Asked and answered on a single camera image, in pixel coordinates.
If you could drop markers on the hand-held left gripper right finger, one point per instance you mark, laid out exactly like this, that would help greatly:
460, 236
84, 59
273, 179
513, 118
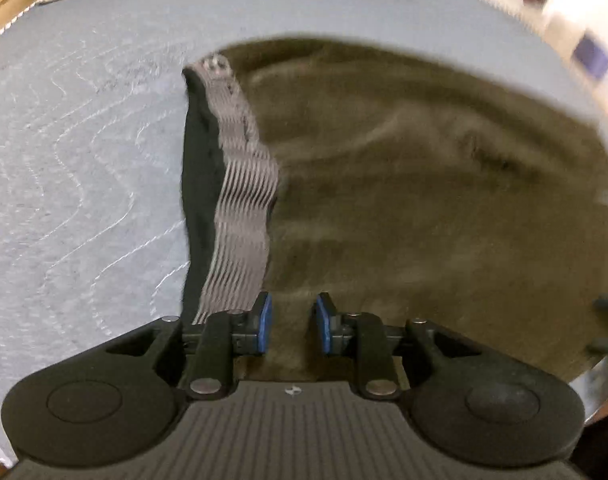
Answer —
324, 322

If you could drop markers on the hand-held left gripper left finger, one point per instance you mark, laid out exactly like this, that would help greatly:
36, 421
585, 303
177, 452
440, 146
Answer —
265, 322

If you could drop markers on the grey quilted mattress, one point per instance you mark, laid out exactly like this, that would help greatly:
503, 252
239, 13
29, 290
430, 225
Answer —
83, 185

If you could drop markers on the purple folder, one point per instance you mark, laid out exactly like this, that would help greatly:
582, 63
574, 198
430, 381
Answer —
591, 55

